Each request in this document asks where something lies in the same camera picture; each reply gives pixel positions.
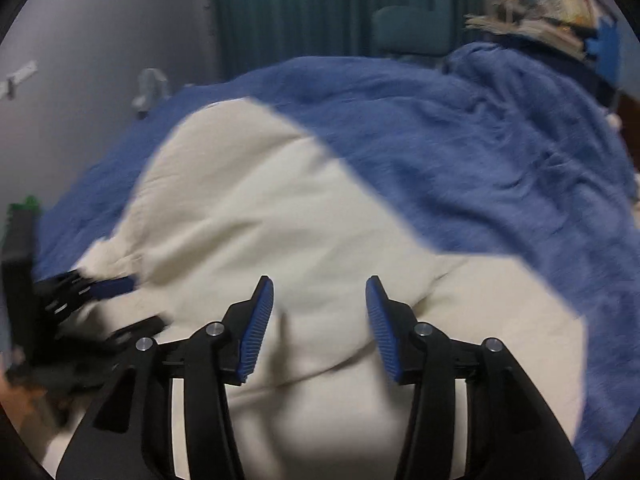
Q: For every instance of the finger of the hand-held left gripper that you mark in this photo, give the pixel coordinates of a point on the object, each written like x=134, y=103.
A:
x=140, y=328
x=115, y=286

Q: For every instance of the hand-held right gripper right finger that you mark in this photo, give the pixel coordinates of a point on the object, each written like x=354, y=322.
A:
x=382, y=331

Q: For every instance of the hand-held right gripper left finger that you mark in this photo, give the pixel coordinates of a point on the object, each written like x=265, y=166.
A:
x=255, y=331

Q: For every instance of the white hooded jacket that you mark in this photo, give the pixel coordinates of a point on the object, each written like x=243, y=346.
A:
x=250, y=200

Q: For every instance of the blue fleece blanket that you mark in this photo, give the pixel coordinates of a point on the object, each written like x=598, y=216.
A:
x=450, y=160

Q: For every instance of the white electric fan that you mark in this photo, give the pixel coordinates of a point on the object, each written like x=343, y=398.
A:
x=150, y=90

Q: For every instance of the teal chair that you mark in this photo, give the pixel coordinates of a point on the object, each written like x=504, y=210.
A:
x=410, y=25

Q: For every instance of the white fluffy cloth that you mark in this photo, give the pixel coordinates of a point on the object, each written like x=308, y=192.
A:
x=613, y=120

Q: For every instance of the brown wooden headboard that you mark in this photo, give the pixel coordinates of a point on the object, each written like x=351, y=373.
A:
x=630, y=130

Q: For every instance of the teal curtain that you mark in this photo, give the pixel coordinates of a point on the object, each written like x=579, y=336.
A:
x=325, y=10

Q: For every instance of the stack of papers and magazines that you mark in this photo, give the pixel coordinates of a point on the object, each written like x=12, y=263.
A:
x=525, y=27

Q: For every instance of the blue box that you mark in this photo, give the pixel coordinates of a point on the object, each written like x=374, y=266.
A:
x=605, y=47

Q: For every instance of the row of upright books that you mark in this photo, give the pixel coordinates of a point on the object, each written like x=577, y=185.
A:
x=565, y=0

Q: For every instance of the white wall bracket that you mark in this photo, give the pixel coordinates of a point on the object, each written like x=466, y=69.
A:
x=22, y=76

